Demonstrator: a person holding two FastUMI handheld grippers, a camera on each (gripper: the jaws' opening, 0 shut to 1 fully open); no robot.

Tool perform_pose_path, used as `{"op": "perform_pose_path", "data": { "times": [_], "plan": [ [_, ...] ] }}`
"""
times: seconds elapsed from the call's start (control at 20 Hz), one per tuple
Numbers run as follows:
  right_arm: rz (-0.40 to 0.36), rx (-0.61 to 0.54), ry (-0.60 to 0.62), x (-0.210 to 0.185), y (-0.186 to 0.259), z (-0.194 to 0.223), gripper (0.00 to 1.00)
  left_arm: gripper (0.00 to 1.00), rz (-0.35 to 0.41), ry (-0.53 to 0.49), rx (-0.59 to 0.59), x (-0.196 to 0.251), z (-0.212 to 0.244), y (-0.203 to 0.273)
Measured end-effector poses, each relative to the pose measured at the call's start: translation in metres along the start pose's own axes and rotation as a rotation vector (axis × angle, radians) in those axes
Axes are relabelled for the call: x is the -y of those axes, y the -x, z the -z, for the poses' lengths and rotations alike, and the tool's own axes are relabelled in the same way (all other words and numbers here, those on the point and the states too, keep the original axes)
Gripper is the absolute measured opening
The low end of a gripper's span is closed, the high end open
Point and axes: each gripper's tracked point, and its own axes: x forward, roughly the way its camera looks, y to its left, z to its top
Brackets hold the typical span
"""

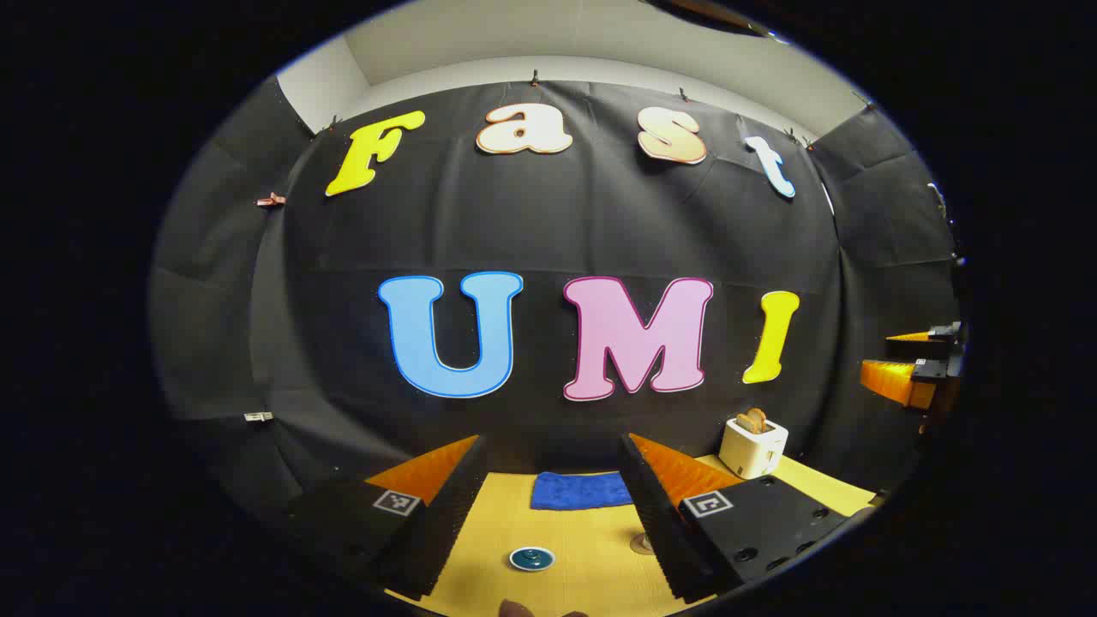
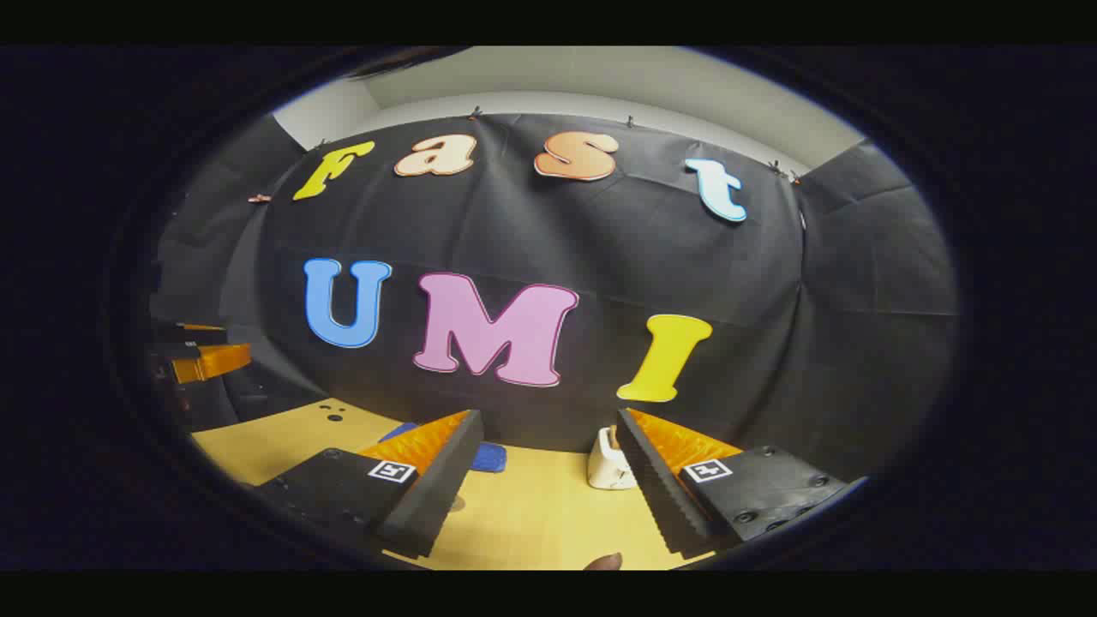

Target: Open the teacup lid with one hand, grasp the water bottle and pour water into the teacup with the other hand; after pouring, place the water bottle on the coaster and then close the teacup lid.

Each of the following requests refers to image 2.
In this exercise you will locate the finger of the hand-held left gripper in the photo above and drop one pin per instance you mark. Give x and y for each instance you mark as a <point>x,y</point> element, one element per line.
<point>201,334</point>
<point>214,362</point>

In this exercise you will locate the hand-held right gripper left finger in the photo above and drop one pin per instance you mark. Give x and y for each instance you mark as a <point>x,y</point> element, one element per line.
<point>441,488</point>

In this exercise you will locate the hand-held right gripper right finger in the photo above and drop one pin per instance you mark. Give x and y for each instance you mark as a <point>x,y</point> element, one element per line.
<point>660,493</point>

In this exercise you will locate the blue towel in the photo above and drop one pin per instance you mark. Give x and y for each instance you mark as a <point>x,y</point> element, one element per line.
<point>490,457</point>

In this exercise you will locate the white toaster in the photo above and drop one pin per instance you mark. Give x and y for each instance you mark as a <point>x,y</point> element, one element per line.
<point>604,470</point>

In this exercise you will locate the black backdrop cloth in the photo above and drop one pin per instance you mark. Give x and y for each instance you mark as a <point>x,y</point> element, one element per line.
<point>600,248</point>

